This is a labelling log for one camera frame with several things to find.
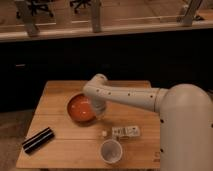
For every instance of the pale translucent gripper tip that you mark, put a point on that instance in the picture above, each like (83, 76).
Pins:
(100, 113)

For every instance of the orange ceramic bowl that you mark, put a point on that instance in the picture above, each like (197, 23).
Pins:
(79, 109)

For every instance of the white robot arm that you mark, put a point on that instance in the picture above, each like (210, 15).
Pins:
(185, 114)

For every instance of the small white round object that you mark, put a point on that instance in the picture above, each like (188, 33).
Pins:
(104, 133)

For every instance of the white paper cup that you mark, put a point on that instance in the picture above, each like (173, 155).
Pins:
(111, 151)

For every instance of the black striped rectangular case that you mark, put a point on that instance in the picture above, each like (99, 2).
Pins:
(37, 140)

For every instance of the right black office chair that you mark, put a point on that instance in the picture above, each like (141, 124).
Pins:
(77, 3)

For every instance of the black office chair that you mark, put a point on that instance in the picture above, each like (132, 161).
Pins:
(38, 5)
(77, 3)

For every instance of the left black office chair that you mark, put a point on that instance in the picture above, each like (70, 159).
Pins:
(38, 5)

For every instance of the middle metal railing post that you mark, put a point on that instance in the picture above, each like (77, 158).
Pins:
(95, 16)

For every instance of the metal railing post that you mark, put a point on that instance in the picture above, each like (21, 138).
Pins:
(188, 17)
(26, 17)
(95, 16)

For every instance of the left metal railing post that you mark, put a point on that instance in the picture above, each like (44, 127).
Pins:
(26, 17)

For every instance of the right metal railing post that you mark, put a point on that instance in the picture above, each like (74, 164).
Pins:
(188, 17)

